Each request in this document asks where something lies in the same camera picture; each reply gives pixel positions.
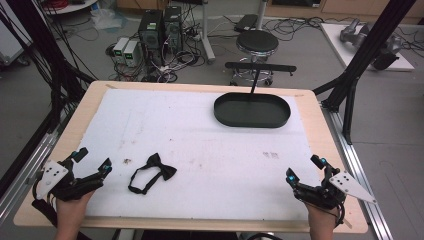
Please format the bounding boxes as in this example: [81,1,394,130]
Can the black flat device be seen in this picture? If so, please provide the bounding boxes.
[233,13,259,34]

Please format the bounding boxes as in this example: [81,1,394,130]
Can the person's right hand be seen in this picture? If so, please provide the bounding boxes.
[305,199,340,234]

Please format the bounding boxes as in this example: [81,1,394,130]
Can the black round stool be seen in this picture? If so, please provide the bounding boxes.
[229,29,280,87]

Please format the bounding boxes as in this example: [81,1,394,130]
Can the white foam mat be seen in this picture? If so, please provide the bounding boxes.
[73,88,323,223]

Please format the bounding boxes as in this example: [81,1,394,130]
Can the white round table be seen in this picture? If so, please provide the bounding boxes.
[41,0,99,16]

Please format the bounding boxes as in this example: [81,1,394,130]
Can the black computer tower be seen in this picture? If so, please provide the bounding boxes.
[163,5,184,54]
[137,9,165,67]

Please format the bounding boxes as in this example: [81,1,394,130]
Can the aluminium rail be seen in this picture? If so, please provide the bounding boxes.
[0,128,63,223]
[320,101,395,240]

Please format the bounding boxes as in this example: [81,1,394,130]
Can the computer towers on floor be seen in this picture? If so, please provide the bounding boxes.
[105,19,209,84]

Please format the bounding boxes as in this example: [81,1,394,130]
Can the black T-bar stand with tray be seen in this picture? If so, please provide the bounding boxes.
[213,61,298,129]

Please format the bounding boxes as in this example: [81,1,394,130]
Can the white power supply unit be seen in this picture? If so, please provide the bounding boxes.
[122,40,140,68]
[112,36,130,58]

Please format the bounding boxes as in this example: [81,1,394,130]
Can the grey metal stand leg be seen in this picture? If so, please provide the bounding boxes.
[199,0,217,66]

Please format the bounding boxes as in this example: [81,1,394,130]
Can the black metal frame post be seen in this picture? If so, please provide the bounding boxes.
[312,0,418,146]
[0,0,98,134]

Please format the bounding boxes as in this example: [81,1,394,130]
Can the clear plastic bag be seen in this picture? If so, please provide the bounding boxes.
[90,8,128,32]

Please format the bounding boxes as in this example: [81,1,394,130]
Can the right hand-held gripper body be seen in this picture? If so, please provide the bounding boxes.
[293,169,378,211]

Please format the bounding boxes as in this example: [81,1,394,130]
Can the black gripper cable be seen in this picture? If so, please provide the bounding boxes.
[332,202,346,228]

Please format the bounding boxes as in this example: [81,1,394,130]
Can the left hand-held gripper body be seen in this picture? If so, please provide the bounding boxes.
[33,158,105,203]

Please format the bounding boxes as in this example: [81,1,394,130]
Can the black wrist strap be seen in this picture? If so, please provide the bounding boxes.
[31,198,60,228]

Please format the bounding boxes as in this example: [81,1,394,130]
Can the white floor board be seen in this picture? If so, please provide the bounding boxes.
[319,22,416,72]

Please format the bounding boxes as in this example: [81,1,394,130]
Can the person's left hand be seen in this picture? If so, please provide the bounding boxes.
[54,190,96,232]

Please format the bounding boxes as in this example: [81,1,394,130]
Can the black bow tie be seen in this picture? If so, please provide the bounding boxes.
[127,152,178,196]

